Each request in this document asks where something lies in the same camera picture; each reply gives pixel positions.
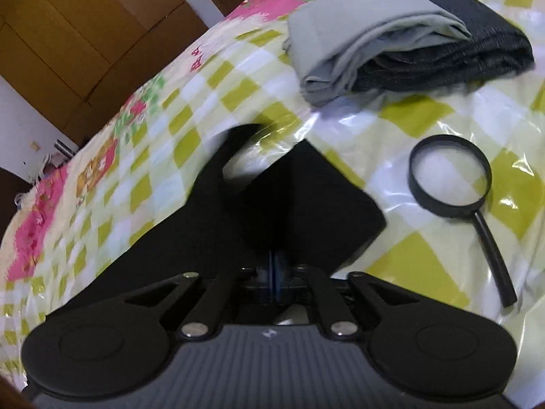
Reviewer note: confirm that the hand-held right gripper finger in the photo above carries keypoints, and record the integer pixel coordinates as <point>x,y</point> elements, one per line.
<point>271,281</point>
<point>278,281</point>

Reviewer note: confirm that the black pants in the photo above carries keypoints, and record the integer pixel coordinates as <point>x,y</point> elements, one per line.
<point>298,204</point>

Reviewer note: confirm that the folded grey pants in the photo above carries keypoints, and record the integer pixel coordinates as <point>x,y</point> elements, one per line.
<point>340,30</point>

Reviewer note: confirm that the checkered printed bedspread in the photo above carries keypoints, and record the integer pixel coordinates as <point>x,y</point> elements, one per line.
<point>179,145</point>

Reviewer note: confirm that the black magnifying glass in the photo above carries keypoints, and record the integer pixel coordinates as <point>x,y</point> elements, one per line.
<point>485,230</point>

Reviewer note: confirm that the metal bottle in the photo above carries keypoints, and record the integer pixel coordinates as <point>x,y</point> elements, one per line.
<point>64,148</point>

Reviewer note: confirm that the dark brown headboard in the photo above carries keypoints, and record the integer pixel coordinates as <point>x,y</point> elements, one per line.
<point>10,191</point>

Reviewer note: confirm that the wooden wardrobe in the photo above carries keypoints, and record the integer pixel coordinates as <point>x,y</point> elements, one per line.
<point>76,30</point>

